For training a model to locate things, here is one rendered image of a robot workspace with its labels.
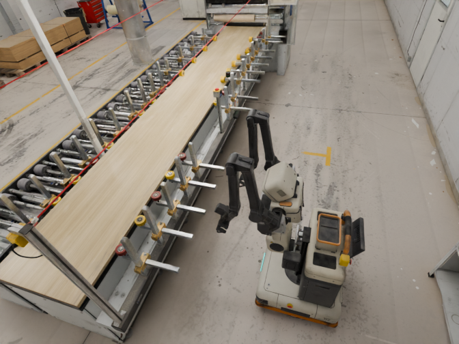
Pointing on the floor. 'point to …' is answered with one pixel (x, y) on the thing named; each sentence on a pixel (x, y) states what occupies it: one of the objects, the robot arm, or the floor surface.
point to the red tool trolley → (92, 11)
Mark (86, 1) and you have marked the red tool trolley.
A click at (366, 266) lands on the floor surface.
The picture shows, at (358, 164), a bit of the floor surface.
